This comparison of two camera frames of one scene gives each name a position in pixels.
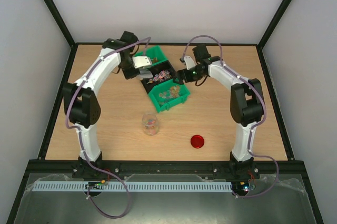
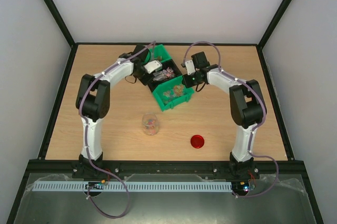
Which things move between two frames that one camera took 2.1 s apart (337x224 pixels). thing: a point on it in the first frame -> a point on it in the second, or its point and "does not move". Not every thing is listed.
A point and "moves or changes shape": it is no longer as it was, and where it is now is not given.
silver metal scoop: [145, 73] moves or changes shape
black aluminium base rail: [162, 167] does not move
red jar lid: [197, 141] does not move
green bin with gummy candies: [168, 94] moves or changes shape
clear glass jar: [150, 123] does not move
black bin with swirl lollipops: [162, 72] moves or changes shape
